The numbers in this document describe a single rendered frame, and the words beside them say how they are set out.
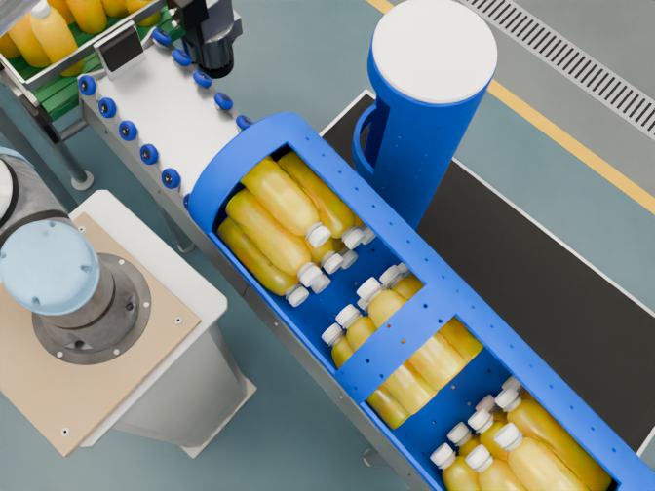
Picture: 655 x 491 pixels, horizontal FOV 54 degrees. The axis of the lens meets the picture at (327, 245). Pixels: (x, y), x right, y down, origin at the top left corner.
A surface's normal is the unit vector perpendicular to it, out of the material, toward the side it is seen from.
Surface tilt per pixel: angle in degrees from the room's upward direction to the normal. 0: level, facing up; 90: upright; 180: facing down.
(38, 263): 7
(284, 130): 26
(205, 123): 0
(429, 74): 0
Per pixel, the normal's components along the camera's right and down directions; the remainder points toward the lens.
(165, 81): 0.05, -0.34
